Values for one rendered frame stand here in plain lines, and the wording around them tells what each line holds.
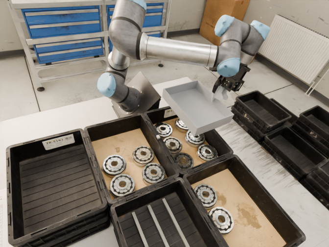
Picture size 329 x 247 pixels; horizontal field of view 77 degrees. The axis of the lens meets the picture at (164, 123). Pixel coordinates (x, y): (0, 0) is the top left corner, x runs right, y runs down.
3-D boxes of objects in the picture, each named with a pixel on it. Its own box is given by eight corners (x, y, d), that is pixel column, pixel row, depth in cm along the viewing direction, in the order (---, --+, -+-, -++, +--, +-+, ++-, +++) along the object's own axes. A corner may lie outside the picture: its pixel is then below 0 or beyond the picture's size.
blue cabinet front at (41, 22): (38, 63, 229) (20, 8, 189) (103, 54, 260) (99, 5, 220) (39, 64, 227) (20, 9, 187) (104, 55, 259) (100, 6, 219)
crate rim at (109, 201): (83, 130, 98) (82, 127, 96) (142, 115, 110) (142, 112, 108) (109, 208, 75) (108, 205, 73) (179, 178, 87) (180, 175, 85)
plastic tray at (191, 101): (161, 96, 100) (163, 88, 96) (195, 87, 108) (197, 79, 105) (194, 136, 85) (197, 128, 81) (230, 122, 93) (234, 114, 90)
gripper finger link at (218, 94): (215, 108, 94) (226, 90, 89) (206, 100, 97) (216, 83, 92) (219, 107, 96) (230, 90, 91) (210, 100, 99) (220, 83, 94)
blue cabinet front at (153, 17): (109, 53, 264) (106, 4, 224) (158, 45, 295) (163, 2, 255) (110, 54, 262) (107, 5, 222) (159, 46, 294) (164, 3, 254)
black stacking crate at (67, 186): (17, 162, 93) (6, 147, 84) (85, 143, 105) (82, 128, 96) (23, 256, 70) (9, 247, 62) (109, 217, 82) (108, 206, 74)
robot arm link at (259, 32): (248, 16, 79) (266, 25, 81) (232, 44, 85) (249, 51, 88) (257, 21, 73) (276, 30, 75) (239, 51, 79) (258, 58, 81)
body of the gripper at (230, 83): (228, 93, 88) (244, 67, 81) (214, 82, 92) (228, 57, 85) (237, 92, 92) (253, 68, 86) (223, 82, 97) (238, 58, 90)
